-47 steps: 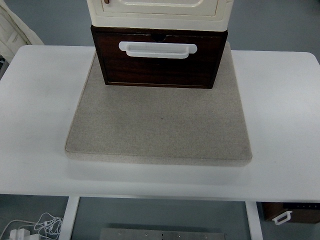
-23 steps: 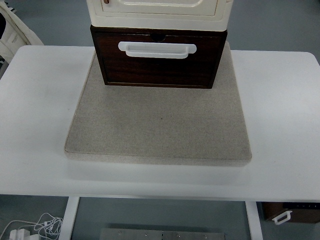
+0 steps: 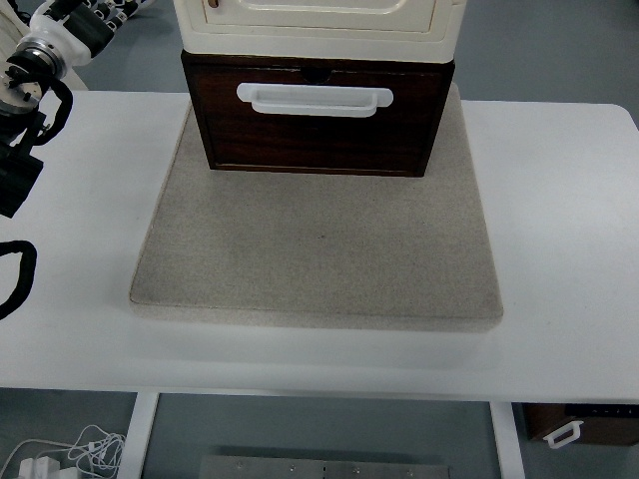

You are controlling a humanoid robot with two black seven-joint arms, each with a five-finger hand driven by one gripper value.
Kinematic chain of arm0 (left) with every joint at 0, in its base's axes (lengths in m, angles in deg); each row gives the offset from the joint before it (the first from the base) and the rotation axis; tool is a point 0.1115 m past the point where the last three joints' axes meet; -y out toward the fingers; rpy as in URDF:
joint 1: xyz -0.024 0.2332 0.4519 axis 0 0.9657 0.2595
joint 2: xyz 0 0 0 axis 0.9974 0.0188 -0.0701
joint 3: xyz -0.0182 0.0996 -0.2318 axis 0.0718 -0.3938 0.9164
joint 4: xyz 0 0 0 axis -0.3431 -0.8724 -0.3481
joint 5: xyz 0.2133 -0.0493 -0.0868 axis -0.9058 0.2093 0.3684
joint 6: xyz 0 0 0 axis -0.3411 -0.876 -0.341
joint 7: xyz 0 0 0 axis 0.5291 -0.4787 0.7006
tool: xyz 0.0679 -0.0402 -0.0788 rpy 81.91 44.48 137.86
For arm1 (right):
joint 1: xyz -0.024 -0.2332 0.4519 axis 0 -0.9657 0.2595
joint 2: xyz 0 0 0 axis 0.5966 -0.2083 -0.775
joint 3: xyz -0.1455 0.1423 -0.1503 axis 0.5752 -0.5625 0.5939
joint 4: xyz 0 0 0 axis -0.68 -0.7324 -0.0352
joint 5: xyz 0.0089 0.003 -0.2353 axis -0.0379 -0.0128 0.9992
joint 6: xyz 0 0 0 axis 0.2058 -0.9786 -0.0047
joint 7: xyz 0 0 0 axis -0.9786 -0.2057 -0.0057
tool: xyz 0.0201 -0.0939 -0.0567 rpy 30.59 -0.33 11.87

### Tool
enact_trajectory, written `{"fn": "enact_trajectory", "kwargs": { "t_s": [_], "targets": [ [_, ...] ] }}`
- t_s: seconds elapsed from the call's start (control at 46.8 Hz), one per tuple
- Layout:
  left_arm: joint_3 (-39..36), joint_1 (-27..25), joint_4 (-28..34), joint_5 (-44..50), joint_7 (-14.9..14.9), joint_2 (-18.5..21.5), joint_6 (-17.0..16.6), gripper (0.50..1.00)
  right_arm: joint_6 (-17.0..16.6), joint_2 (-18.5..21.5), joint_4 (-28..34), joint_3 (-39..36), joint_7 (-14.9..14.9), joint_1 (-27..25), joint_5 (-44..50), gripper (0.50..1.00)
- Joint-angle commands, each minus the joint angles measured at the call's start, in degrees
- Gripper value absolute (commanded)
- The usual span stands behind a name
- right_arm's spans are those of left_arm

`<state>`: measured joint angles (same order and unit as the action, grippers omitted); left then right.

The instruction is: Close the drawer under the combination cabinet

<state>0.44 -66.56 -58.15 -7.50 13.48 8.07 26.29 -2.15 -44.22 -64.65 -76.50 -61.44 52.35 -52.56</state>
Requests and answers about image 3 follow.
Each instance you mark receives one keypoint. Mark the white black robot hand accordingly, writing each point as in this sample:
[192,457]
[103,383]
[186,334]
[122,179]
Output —
[65,37]

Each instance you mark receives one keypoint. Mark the dark brown wooden drawer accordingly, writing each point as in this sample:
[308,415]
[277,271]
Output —
[319,140]

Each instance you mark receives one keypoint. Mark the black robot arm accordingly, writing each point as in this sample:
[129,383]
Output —
[15,174]

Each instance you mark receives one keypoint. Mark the cream and brown combination cabinet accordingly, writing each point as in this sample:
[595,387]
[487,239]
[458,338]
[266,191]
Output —
[319,40]

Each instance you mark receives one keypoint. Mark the grey fabric mat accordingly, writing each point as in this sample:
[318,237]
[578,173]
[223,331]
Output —
[319,249]

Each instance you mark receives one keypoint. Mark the white table leg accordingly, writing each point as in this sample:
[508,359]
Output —
[135,439]
[506,444]

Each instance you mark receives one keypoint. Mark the white power adapter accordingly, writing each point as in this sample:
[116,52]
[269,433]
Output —
[37,468]

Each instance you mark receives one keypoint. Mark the grey metal plate with screws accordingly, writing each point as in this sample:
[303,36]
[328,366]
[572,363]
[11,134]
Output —
[324,469]

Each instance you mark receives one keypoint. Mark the brown wooden box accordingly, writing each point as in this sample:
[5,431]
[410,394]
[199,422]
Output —
[549,416]

